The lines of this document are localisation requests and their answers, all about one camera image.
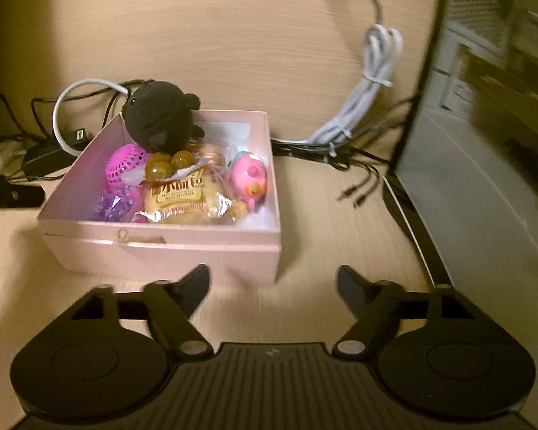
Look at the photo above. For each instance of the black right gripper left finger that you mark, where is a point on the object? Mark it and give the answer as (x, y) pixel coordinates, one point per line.
(170, 306)

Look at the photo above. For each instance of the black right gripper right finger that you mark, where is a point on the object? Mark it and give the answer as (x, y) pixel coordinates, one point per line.
(374, 306)

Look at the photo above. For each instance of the small yellow packaged bread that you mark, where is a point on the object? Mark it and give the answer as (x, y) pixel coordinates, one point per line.
(203, 197)

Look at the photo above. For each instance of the pink plastic mesh ball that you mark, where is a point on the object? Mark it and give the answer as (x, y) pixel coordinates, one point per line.
(124, 159)

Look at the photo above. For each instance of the pink pig toy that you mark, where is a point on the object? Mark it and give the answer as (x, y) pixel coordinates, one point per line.
(248, 175)

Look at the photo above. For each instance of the black plush toy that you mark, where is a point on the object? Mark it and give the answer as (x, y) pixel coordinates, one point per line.
(159, 117)

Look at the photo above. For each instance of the pink cardboard box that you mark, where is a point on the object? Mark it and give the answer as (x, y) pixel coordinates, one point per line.
(247, 252)

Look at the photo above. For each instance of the purple bead bag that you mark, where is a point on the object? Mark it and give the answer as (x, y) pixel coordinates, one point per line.
(115, 205)

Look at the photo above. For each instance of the black power adapter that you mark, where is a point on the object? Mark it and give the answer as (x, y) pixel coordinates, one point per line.
(47, 157)

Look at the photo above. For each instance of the white power strip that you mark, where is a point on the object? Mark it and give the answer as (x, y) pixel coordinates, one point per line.
(9, 150)

